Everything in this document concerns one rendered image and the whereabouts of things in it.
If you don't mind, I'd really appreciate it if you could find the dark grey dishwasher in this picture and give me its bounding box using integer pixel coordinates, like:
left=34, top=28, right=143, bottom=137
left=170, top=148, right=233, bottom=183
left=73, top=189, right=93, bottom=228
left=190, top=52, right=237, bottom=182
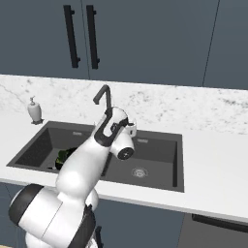
left=176, top=212, right=248, bottom=248

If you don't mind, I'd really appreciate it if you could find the black and green round object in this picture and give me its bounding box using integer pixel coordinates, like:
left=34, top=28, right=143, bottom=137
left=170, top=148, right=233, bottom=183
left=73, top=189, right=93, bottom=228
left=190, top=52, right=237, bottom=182
left=54, top=146, right=78, bottom=171

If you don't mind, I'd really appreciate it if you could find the black cupboard handle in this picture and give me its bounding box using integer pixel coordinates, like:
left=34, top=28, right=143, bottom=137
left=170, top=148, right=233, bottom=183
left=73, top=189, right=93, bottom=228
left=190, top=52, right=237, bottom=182
left=62, top=4, right=81, bottom=69
left=85, top=4, right=101, bottom=70
left=94, top=225, right=104, bottom=248

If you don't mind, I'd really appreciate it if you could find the dark grey tap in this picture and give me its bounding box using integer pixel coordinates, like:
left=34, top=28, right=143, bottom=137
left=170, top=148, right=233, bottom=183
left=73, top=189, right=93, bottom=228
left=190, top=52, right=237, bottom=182
left=92, top=84, right=113, bottom=114

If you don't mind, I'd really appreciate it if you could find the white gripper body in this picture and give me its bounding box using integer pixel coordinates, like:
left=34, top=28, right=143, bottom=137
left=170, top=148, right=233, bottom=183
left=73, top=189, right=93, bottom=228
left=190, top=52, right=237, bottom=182
left=126, top=117, right=139, bottom=138

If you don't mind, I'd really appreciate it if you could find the dark blue cupboard door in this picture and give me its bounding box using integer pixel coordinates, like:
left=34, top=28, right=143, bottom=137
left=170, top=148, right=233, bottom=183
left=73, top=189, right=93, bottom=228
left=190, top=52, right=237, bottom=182
left=80, top=0, right=221, bottom=87
left=0, top=181, right=29, bottom=248
left=0, top=0, right=90, bottom=80
left=94, top=197, right=186, bottom=248
left=202, top=0, right=248, bottom=91

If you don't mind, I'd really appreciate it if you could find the white soap dispenser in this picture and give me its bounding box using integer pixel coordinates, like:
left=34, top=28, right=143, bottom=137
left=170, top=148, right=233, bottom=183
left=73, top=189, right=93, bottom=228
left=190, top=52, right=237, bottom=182
left=26, top=96, right=45, bottom=126

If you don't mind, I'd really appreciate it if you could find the black lower cupboard handle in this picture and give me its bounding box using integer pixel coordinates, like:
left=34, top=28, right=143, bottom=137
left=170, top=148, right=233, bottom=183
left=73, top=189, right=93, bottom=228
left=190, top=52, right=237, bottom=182
left=94, top=225, right=104, bottom=248

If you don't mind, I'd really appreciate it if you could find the dark blue lower cupboard door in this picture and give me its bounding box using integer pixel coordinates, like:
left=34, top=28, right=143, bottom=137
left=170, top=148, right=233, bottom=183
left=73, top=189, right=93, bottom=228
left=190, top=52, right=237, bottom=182
left=0, top=181, right=29, bottom=248
left=94, top=197, right=186, bottom=248

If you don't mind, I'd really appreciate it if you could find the black dishwasher handle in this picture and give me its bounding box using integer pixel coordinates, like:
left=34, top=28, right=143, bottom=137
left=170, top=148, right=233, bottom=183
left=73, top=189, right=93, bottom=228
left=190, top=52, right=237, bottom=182
left=191, top=213, right=248, bottom=234

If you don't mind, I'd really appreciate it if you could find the dark grey double sink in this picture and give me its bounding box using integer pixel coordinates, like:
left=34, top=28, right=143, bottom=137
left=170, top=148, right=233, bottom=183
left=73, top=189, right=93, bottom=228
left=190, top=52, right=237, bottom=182
left=6, top=120, right=185, bottom=194

